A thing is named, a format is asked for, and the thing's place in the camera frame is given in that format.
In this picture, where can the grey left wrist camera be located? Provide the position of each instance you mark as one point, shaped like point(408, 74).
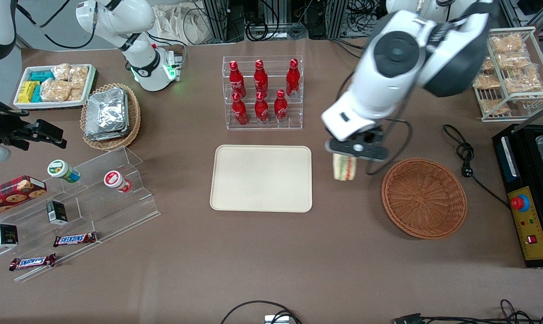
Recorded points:
point(356, 150)

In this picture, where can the silver foil pack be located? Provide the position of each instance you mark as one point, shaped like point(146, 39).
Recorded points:
point(107, 136)
point(105, 110)

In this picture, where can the yellow control panel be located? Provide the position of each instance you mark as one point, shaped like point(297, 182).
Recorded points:
point(534, 222)

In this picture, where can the white cloth bags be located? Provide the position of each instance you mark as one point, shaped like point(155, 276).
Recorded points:
point(179, 22)

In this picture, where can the red tartan cookie box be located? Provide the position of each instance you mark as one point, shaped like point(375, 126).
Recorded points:
point(10, 195)

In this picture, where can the small grey device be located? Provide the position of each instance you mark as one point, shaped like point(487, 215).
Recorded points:
point(276, 319)

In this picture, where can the small black white-edged box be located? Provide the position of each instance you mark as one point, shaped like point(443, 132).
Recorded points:
point(6, 236)

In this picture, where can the clear rice cracker bag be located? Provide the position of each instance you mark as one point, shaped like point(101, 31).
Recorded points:
point(55, 90)
point(78, 76)
point(75, 94)
point(60, 72)

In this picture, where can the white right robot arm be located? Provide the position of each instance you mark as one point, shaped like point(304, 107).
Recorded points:
point(118, 22)

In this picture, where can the red cola bottle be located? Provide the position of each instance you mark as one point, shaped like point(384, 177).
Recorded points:
point(293, 81)
point(260, 78)
point(236, 81)
point(240, 112)
point(261, 110)
point(280, 108)

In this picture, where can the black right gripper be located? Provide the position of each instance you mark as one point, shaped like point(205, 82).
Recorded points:
point(11, 127)

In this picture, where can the bagged brown pastry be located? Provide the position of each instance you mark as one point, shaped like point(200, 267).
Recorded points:
point(523, 82)
point(496, 106)
point(506, 43)
point(487, 82)
point(489, 66)
point(513, 60)

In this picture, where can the clear acrylic bottle rack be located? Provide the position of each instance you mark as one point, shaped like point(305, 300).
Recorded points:
point(271, 127)

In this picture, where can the green-lid yoghurt cup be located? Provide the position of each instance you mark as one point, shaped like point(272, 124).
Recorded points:
point(60, 169)

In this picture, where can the beige plastic tray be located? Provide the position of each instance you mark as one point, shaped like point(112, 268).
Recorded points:
point(261, 178)

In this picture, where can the triangular sandwich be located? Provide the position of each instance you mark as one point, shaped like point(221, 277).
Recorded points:
point(344, 168)

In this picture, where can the aluminium frame post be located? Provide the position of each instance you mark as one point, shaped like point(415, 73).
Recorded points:
point(215, 20)
point(336, 18)

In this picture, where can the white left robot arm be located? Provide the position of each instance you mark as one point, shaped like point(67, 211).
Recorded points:
point(388, 90)

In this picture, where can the red emergency stop button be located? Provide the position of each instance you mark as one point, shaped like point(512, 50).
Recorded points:
point(520, 203)

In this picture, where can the yellow snack pack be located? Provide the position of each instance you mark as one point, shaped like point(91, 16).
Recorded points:
point(27, 91)

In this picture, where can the small black green-label box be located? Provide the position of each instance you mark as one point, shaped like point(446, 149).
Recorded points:
point(56, 212)

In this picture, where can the Snickers chocolate bar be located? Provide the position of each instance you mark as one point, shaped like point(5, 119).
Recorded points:
point(74, 239)
point(32, 262)

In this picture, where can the clear acrylic stepped shelf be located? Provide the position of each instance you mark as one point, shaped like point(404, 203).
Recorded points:
point(118, 211)

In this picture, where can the oval tan wicker basket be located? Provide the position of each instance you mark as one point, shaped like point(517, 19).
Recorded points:
point(135, 114)

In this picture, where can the red-lid yoghurt cup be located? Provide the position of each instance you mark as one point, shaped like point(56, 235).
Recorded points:
point(114, 180)

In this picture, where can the round brown wicker basket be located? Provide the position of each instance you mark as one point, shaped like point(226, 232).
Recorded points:
point(424, 198)

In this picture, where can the white rectangular snack tray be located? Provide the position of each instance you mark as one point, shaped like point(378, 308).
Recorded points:
point(89, 85)

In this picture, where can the red rocker switch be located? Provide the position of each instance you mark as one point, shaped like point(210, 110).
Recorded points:
point(531, 239)

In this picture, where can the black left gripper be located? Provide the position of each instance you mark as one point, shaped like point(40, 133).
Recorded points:
point(374, 134)

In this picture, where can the teal snack pack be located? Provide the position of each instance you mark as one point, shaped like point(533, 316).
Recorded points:
point(42, 75)
point(37, 93)

